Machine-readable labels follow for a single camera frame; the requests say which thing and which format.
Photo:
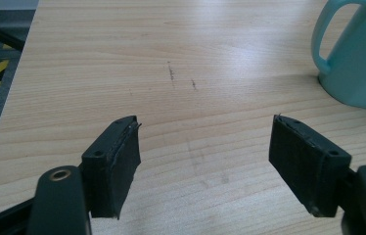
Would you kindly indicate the light blue mug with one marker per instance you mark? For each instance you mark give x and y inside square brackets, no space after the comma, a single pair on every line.
[358,55]

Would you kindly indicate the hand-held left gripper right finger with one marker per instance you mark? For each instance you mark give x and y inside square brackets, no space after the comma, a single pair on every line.
[305,163]

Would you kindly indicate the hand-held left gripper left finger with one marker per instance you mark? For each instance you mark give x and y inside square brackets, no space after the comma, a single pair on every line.
[111,169]

